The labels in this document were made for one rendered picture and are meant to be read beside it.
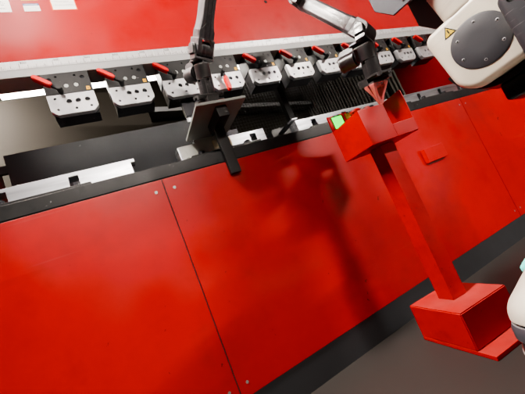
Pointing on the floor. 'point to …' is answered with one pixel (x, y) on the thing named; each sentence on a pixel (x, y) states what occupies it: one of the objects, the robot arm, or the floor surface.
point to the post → (284, 103)
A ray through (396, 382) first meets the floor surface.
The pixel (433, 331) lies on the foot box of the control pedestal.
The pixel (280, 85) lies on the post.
